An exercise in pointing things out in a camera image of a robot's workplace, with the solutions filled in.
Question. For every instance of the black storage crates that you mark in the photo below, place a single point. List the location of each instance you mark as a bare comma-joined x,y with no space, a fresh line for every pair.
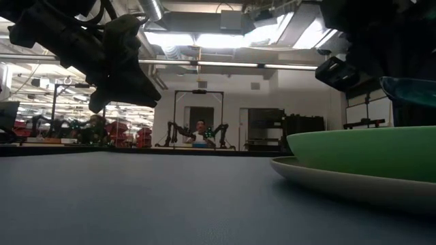
303,124

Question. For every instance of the silver ceiling duct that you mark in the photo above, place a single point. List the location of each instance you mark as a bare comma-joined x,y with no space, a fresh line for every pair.
151,8

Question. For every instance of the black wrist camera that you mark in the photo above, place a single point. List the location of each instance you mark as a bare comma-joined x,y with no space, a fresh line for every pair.
337,73
124,37

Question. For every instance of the black shelf rack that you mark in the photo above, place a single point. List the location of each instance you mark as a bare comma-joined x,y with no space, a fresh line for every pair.
264,126

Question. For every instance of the opaque green plastic plate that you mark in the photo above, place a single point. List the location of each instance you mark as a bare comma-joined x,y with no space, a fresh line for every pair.
357,153

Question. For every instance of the black gantry frame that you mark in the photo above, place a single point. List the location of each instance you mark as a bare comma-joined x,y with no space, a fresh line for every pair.
199,91
54,105

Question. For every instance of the clear blue plastic plate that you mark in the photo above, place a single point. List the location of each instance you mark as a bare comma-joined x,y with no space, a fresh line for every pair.
408,92

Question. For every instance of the black table frame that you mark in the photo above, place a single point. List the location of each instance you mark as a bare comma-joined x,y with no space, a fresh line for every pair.
136,151

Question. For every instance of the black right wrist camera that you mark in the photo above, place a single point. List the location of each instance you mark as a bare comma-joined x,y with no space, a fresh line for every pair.
337,73

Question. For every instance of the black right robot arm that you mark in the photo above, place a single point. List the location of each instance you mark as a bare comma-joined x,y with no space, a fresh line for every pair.
374,13

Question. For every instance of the red storage bins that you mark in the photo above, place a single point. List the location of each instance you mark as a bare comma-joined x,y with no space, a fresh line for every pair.
117,129

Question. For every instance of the person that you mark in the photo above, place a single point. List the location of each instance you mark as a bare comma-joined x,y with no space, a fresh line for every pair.
201,136
97,131

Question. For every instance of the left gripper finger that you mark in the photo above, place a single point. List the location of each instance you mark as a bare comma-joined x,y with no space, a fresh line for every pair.
136,90
102,98

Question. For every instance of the long ceiling light strip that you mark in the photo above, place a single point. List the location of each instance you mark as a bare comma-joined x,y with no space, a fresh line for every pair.
225,64

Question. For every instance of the large pale grey-green plate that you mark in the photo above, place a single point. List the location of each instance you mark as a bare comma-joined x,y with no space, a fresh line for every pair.
323,185

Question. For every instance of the blue box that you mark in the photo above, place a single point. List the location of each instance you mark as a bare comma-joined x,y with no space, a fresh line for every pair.
201,145

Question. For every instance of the blue table mat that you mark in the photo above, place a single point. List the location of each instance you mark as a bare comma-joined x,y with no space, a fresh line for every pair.
170,204

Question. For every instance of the grey ceiling box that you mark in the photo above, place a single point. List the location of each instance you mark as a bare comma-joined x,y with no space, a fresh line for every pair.
231,20

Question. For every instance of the black tripod stand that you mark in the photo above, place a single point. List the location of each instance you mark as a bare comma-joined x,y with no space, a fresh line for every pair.
367,105

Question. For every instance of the dark monitor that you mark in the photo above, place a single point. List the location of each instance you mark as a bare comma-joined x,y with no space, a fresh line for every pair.
8,114

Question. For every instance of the black background robot arm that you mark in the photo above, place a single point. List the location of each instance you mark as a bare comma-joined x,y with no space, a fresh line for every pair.
172,127
221,129
35,120

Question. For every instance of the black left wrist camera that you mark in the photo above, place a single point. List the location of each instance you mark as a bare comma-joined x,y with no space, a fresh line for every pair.
124,37

